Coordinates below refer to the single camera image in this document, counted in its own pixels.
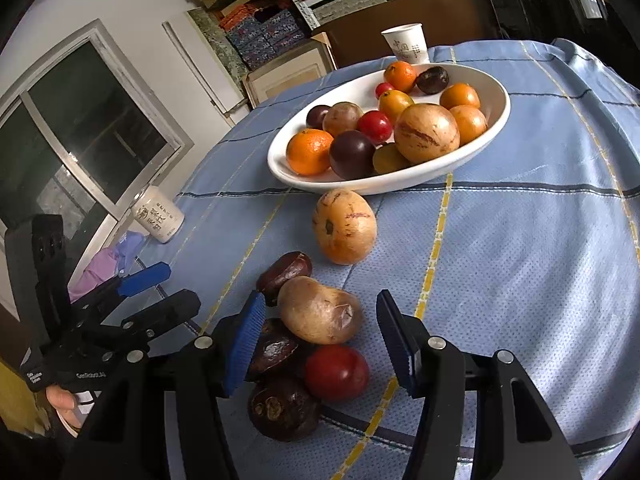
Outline dark brown glossy fruit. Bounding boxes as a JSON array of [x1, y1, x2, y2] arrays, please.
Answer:
[[247, 317, 301, 381], [248, 375, 322, 442], [256, 251, 313, 307]]

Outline white oval plate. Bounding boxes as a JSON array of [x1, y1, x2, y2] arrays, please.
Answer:
[[267, 62, 512, 197]]

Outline large striped pepino melon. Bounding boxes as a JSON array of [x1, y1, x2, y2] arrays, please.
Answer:
[[394, 102, 461, 164]]

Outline brown wooden board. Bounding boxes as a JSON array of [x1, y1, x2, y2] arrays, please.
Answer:
[[312, 0, 501, 68]]

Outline person's left hand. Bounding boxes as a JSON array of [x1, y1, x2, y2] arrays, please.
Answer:
[[46, 385, 84, 439]]

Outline brown round fruit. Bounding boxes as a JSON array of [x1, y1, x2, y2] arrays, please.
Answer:
[[322, 102, 364, 138]]

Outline green marble slab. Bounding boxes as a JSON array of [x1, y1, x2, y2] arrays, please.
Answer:
[[187, 7, 248, 73]]

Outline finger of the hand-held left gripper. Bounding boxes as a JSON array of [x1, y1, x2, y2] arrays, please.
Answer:
[[70, 262, 172, 322], [121, 289, 202, 339]]

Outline wooden framed board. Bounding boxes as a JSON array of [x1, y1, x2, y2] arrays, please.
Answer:
[[242, 32, 337, 108]]

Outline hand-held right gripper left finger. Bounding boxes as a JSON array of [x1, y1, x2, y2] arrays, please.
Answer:
[[60, 291, 268, 480]]

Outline bumpy orange mandarin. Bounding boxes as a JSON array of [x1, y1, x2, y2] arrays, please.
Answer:
[[286, 128, 335, 177]]

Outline small orange citrus fruit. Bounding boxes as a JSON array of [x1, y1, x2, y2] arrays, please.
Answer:
[[384, 60, 418, 94]]

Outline orange brown striped fruit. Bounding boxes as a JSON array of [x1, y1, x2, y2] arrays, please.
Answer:
[[448, 105, 488, 146]]

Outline white paper cup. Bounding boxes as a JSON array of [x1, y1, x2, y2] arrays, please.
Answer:
[[381, 23, 429, 65]]

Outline brown oblong fruit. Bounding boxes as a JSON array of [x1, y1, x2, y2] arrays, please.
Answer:
[[277, 276, 364, 345]]

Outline small olive striped fruit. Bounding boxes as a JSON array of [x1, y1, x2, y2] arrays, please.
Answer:
[[372, 142, 412, 174]]

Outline purple cloth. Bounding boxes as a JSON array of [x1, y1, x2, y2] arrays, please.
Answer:
[[67, 230, 146, 303]]

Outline small dark red plum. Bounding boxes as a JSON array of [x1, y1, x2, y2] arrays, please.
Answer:
[[305, 104, 332, 130]]

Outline small dark brown fruit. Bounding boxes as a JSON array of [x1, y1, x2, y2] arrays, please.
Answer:
[[416, 66, 450, 95]]

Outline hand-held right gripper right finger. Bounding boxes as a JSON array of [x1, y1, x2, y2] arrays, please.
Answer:
[[375, 288, 583, 480]]

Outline white framed sliding window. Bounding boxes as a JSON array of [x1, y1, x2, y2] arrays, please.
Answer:
[[0, 20, 196, 281]]

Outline black flat screen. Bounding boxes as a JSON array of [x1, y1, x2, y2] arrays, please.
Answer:
[[482, 0, 608, 43]]

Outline yellow orange round fruit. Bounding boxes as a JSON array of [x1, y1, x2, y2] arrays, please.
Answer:
[[378, 89, 416, 123]]

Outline stack of blue patterned boxes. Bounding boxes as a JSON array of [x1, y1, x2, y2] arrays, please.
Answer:
[[220, 2, 308, 71]]

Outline cream drink can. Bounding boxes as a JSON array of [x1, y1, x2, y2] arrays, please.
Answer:
[[132, 185, 186, 244]]

